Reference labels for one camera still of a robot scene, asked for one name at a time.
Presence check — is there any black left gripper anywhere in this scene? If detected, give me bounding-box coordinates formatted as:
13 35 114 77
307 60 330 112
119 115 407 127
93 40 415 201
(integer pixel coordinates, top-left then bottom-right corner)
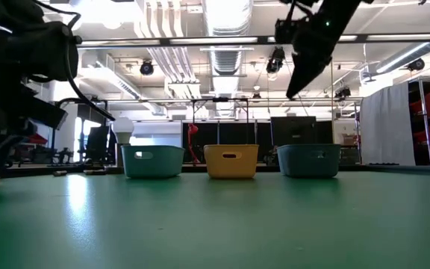
0 80 69 186

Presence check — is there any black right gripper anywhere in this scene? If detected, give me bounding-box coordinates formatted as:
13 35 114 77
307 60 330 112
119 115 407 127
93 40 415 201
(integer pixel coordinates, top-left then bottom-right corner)
274 7 345 100

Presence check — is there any black ceiling spotlight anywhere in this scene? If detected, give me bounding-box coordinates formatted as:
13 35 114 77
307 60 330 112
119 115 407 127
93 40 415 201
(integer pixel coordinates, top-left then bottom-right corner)
139 60 155 77
408 58 426 72
266 46 287 75
334 85 352 99

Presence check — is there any black monitor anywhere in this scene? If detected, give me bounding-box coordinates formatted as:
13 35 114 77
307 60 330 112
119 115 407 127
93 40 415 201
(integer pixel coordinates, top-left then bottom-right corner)
269 116 318 147

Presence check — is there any cardboard box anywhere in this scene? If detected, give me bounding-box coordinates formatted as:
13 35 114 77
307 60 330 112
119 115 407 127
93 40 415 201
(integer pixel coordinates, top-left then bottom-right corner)
340 133 358 146

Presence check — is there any slate blue plastic bin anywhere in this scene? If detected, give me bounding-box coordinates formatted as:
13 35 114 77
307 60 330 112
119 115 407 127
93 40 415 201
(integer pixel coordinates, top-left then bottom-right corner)
276 143 342 179

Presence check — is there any black partition panel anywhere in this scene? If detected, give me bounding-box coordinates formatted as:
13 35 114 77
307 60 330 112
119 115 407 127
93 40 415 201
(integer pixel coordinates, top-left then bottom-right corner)
181 120 334 150

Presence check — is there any black office chair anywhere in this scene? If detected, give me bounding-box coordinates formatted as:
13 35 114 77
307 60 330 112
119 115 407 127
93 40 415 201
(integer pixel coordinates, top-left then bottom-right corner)
84 126 112 162

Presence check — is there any white curtain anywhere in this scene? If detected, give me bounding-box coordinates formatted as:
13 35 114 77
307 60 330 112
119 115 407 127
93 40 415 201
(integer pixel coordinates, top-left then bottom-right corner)
360 80 417 167

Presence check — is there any overhead bar with light strips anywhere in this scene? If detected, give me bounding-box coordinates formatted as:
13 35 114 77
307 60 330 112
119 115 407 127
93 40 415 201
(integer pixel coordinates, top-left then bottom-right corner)
76 32 430 49

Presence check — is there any yellow plastic bin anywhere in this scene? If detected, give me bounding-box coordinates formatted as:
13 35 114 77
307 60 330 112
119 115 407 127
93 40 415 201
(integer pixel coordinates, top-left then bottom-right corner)
203 143 260 179

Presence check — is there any red stand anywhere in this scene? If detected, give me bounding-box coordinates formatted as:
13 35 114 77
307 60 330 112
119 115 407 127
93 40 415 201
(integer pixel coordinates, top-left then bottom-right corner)
187 123 201 165

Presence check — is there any light teal plastic bin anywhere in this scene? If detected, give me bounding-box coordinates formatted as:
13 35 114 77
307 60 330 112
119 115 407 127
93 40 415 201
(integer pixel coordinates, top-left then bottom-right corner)
120 144 186 179

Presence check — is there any silver ventilation duct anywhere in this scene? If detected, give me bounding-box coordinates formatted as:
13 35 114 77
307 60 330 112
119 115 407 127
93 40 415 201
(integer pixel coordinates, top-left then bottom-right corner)
201 0 255 117

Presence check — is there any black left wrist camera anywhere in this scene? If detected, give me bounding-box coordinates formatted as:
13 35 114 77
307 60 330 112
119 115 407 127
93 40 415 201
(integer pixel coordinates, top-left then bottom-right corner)
0 20 81 83

